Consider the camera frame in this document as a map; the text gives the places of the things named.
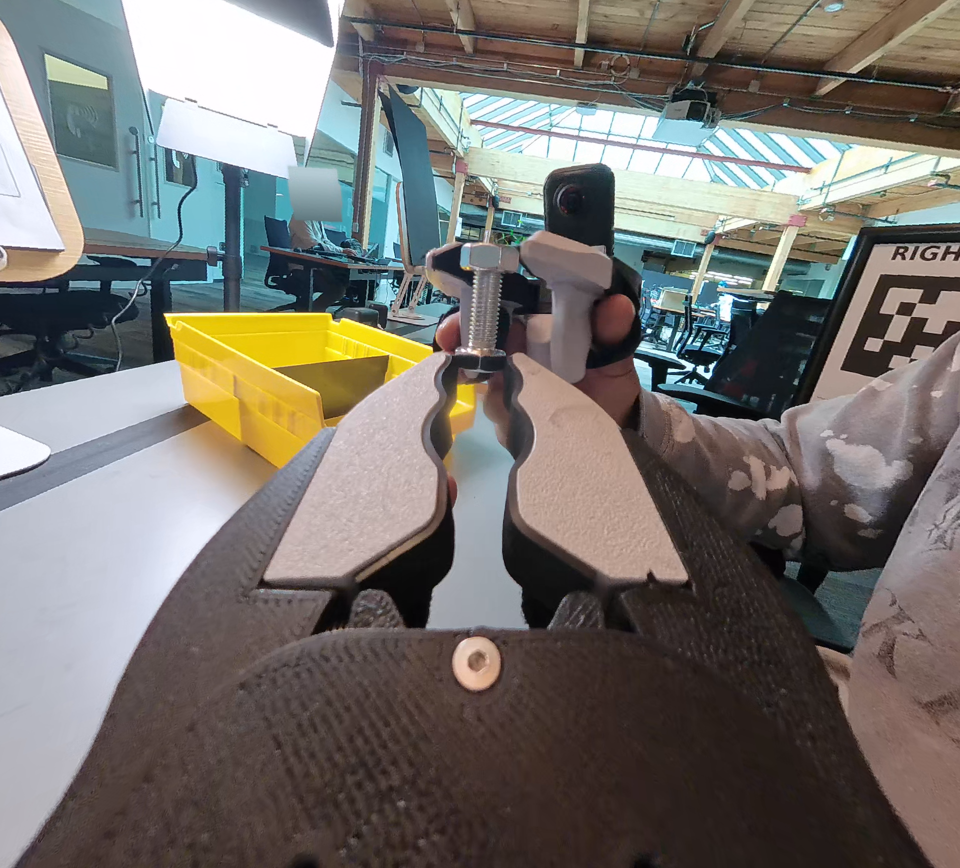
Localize black bin divider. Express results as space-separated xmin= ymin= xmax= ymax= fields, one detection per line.
xmin=271 ymin=355 xmax=391 ymax=427

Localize person's right hand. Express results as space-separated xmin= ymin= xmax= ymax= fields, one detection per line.
xmin=435 ymin=294 xmax=643 ymax=428

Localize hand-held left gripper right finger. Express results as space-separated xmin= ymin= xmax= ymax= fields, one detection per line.
xmin=504 ymin=352 xmax=691 ymax=610

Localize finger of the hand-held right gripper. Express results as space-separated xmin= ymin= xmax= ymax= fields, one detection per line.
xmin=425 ymin=244 xmax=474 ymax=292
xmin=519 ymin=232 xmax=610 ymax=386

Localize person's right forearm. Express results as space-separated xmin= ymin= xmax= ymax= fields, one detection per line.
xmin=636 ymin=331 xmax=960 ymax=573

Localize yellow plastic bin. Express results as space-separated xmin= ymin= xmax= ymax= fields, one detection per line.
xmin=165 ymin=313 xmax=477 ymax=468

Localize wooden clipboard board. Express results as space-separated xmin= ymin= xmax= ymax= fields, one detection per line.
xmin=0 ymin=20 xmax=85 ymax=283

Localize brown office desk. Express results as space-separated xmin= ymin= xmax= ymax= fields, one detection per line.
xmin=82 ymin=230 xmax=226 ymax=359
xmin=261 ymin=245 xmax=410 ymax=314

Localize ceiling projector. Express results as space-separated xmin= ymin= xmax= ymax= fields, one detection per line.
xmin=652 ymin=84 xmax=721 ymax=149

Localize steel hex bolt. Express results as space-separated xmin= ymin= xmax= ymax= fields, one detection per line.
xmin=448 ymin=268 xmax=510 ymax=385

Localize black and white marker board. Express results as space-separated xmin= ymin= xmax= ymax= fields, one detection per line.
xmin=795 ymin=224 xmax=960 ymax=408

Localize person's spattered grey sweatshirt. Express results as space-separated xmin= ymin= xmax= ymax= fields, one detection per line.
xmin=847 ymin=463 xmax=960 ymax=868

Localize black office chair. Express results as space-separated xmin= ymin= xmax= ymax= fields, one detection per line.
xmin=678 ymin=290 xmax=834 ymax=419
xmin=0 ymin=283 xmax=140 ymax=382

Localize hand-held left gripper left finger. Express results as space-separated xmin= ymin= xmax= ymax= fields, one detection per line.
xmin=264 ymin=350 xmax=457 ymax=610

